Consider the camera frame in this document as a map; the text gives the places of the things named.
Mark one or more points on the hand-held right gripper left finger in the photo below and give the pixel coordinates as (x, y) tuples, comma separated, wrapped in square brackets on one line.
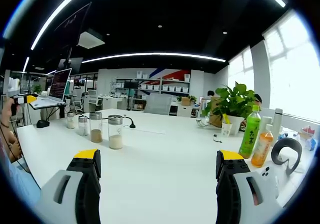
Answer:
[(62, 209)]

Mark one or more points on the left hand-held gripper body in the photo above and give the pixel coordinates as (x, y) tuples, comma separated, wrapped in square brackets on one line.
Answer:
[(14, 108)]

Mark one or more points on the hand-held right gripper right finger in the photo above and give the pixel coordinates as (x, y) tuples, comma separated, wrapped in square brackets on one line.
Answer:
[(250, 209)]

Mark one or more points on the small seasoning bottle cream powder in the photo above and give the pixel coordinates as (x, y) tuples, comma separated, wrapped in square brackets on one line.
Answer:
[(71, 123)]

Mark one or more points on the small seasoning bottle pale grains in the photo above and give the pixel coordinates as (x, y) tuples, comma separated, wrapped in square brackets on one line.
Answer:
[(83, 129)]

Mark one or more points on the seasoning bottle with brown powder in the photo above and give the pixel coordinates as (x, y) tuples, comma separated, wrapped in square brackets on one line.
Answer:
[(96, 134)]

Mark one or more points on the seasoning bottle with white powder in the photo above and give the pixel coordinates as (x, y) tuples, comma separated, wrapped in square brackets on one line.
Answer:
[(115, 136)]

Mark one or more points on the orange drink bottle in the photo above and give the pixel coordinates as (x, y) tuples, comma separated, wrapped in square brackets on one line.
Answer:
[(262, 149)]

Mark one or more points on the green tea bottle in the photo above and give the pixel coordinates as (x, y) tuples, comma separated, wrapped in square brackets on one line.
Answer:
[(250, 134)]

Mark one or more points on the person's left hand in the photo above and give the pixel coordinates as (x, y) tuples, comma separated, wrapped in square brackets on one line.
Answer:
[(6, 113)]

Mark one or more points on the laptop stand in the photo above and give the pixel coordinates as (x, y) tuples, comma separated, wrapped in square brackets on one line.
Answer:
[(53, 110)]

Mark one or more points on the black computer mouse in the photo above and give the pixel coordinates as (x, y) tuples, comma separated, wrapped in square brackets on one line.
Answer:
[(43, 123)]

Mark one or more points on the open silver laptop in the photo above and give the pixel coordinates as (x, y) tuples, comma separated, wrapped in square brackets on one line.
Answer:
[(58, 84)]

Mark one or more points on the white smartphone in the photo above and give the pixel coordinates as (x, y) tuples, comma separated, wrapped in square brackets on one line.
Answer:
[(267, 171)]

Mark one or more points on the person's blue clothing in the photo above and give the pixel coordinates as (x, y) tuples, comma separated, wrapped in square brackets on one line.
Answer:
[(17, 184)]

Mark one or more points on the small dark hanging screen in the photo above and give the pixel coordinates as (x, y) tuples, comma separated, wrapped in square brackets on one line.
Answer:
[(71, 65)]

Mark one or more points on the white office chair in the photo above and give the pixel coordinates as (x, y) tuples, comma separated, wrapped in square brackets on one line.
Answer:
[(94, 99)]

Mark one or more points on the small black clip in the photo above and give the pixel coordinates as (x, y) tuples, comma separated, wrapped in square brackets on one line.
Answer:
[(217, 140)]

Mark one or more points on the printed paper cup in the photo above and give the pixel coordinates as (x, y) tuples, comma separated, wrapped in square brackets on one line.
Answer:
[(226, 129)]

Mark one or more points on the white ceiling unit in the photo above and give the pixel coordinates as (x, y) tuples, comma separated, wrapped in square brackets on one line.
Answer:
[(90, 40)]

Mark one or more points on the white thermos flask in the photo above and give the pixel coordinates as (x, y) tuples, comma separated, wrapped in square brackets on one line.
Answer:
[(277, 126)]

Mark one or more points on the black monitor on pole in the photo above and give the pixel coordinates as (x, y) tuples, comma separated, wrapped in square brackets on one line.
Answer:
[(72, 24)]

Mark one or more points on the black monitor on stand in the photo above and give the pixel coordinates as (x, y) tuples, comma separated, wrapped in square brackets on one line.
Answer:
[(131, 84)]

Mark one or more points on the green potted plant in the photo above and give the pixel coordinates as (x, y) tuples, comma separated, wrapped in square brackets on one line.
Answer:
[(233, 101)]

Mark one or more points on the cardboard box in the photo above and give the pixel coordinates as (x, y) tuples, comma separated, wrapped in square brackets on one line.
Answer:
[(185, 101)]

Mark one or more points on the grey mesh office chair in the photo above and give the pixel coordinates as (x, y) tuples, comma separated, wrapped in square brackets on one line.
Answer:
[(158, 103)]

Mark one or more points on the narrow bright window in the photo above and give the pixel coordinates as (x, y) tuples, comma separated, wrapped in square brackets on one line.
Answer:
[(240, 71)]

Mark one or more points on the white storage shelf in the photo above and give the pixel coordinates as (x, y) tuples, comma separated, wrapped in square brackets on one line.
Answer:
[(165, 84)]

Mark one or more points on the large bright window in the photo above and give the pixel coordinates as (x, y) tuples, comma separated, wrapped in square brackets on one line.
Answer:
[(295, 71)]

